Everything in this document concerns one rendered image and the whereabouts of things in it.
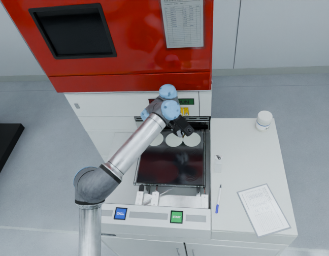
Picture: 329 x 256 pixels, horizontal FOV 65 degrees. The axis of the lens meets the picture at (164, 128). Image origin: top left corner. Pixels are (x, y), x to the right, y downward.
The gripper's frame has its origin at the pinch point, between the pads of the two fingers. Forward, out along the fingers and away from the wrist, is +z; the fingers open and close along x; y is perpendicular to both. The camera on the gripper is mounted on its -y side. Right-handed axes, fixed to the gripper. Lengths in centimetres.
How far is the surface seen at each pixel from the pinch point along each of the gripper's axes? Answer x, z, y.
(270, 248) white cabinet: 11, 25, -63
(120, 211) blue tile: 49.1, -1.3, -6.1
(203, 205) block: 19.7, 7.3, -31.0
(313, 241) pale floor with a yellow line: -33, 104, -81
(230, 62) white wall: -144, 92, 75
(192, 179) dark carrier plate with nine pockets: 12.9, 8.6, -17.8
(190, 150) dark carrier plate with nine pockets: 0.4, 9.4, -4.8
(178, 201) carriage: 25.8, 9.4, -19.9
